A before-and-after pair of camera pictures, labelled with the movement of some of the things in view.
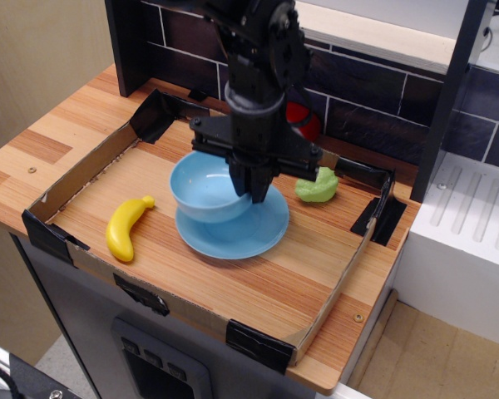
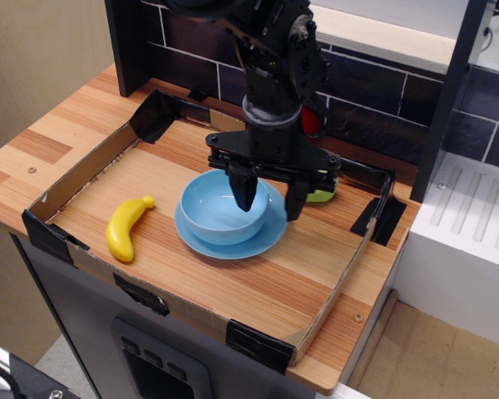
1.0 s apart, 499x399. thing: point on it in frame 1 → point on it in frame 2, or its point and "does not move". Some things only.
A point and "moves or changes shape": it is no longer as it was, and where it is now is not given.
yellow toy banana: x=121 y=224 does not move
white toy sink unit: x=459 y=262 does not move
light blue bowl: x=204 y=189 moves or changes shape
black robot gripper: x=254 y=128 → x=274 y=145
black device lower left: x=27 y=382 does not move
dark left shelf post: x=130 y=52 does not move
